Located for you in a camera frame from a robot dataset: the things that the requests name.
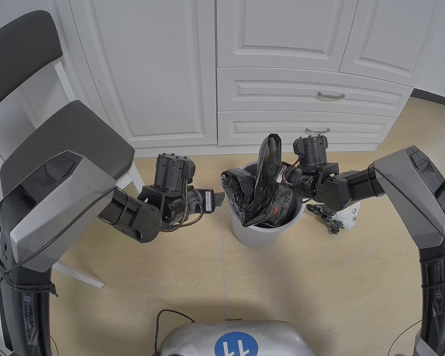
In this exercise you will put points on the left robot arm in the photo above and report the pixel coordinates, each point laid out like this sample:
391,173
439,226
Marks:
52,198

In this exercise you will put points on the white wardrobe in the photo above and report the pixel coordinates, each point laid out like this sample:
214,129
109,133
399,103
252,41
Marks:
152,50

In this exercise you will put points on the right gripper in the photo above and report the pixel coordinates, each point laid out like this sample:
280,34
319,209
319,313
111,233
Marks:
295,180

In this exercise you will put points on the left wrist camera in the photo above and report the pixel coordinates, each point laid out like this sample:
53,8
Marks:
190,169

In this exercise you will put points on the black plastic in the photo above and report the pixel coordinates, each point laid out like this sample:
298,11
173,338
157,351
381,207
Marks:
324,215

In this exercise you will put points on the white chair grey cushions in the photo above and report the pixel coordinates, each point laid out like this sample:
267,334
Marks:
66,139

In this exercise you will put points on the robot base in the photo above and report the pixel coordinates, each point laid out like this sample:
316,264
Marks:
244,332

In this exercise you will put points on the white trash bin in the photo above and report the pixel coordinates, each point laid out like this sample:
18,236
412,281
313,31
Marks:
263,236

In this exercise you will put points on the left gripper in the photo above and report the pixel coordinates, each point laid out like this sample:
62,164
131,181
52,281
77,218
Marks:
194,202

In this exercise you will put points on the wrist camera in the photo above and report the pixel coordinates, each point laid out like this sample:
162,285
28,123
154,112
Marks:
190,169
299,146

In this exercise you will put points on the black plastic bag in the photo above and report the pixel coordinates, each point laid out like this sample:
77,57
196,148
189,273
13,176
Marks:
263,191

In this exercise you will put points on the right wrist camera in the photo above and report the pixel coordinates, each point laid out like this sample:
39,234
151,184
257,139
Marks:
299,146

